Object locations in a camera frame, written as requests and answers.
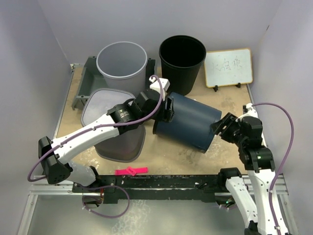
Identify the small whiteboard on stand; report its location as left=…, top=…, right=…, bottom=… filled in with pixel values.
left=204, top=48, right=253, bottom=91

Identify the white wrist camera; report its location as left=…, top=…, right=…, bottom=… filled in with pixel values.
left=149, top=76, right=170, bottom=93
left=242, top=103, right=258, bottom=118

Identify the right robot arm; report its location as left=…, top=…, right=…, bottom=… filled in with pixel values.
left=211, top=111, right=289, bottom=235

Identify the pink plastic clip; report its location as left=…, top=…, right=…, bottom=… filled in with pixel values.
left=114, top=166, right=149, bottom=176

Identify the black round bin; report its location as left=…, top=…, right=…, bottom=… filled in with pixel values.
left=159, top=35, right=206, bottom=95

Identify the grey ribbed square bin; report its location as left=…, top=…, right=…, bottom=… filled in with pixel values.
left=80, top=88, right=147, bottom=164

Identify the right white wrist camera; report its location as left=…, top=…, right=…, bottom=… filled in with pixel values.
left=242, top=103, right=258, bottom=118

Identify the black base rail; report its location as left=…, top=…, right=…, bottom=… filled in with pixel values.
left=72, top=174, right=234, bottom=204

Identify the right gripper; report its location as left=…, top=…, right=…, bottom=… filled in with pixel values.
left=210, top=112, right=246, bottom=146

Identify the grey plastic crate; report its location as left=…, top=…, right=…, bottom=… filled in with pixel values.
left=72, top=57, right=156, bottom=110

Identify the light grey round bin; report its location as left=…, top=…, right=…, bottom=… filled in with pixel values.
left=96, top=41, right=148, bottom=96

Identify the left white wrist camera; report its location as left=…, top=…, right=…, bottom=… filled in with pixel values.
left=149, top=76, right=170, bottom=93

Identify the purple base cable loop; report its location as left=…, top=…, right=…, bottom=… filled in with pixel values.
left=82, top=183, right=132, bottom=219

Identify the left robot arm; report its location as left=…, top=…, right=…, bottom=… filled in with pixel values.
left=39, top=89, right=174, bottom=192

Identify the dark blue round bin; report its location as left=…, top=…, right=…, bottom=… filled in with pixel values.
left=153, top=92, right=222, bottom=153

